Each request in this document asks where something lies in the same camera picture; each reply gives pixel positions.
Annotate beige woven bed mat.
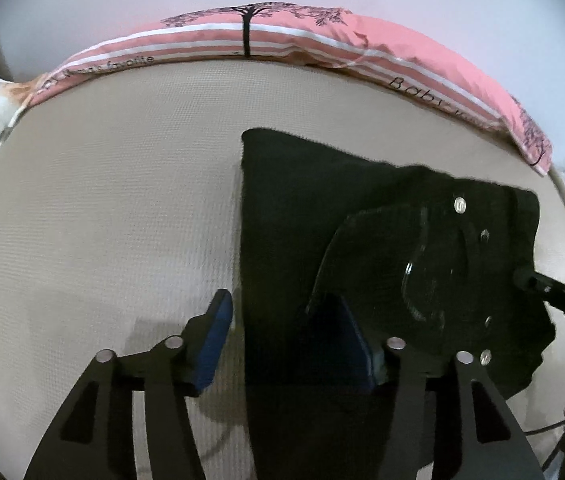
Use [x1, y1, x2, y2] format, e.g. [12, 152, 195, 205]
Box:
[0, 57, 565, 480]

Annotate black cable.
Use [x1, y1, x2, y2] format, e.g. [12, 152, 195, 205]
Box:
[522, 416, 565, 437]

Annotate pink striped pillow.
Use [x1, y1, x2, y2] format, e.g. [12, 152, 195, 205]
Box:
[25, 2, 554, 177]

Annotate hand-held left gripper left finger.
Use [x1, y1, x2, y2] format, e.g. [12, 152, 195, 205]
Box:
[22, 288, 234, 480]

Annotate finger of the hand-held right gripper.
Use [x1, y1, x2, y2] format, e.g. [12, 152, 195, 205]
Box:
[511, 266, 565, 319]

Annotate black pants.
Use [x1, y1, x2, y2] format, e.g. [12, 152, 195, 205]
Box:
[240, 127, 558, 480]

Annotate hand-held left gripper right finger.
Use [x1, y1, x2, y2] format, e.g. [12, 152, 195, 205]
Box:
[307, 292, 546, 480]

